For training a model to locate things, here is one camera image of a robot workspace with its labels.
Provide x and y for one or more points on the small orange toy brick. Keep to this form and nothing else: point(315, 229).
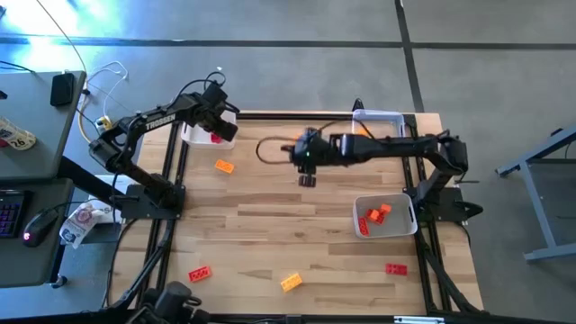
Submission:
point(372, 213)

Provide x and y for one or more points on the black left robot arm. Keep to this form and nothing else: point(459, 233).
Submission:
point(157, 122)

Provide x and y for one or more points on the light grey desk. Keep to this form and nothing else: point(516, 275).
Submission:
point(45, 135)

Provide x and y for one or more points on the dark grey desk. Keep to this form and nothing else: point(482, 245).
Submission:
point(27, 265)

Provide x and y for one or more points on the yellow power plug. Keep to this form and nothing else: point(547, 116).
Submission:
point(104, 122)

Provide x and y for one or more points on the orange-red toy brick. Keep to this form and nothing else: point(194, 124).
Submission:
point(380, 219)
point(199, 273)
point(363, 226)

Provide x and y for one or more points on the grey metal desk frame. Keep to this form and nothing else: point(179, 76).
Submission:
point(536, 207)

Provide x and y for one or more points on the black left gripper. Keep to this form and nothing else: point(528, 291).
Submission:
point(211, 103)

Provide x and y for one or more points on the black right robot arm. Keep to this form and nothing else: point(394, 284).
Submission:
point(396, 146)

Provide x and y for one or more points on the small black desk item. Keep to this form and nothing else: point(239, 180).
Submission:
point(2, 94)

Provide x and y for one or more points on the black power adapter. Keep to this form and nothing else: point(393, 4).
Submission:
point(62, 88)

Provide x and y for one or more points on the black aluminium table frame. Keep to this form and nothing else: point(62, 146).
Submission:
point(292, 116)

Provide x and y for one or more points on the silver metal bracket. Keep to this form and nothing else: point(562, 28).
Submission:
point(418, 320)

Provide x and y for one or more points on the small yellow toy brick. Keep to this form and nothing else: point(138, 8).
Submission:
point(361, 131)

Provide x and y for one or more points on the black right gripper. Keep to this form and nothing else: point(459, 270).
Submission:
point(315, 150)

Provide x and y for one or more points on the white numbered tag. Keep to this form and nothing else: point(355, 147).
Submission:
point(18, 137)

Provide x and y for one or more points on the black frame foot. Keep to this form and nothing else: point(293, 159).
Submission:
point(357, 104)

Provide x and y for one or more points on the grey plastic bin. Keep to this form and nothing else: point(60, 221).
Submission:
point(398, 227)

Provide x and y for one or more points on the white plastic bin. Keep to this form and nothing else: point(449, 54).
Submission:
point(198, 137)

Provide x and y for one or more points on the red toy brick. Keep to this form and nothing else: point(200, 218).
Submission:
point(396, 269)
point(216, 138)

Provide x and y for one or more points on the white printed snack bag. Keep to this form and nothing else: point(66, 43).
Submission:
point(76, 229)

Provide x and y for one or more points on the clear plastic bin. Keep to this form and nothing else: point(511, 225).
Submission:
point(382, 118)

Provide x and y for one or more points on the black computer mouse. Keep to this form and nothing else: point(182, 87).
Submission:
point(39, 227)

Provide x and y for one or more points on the black keyboard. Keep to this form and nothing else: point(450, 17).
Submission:
point(11, 211)

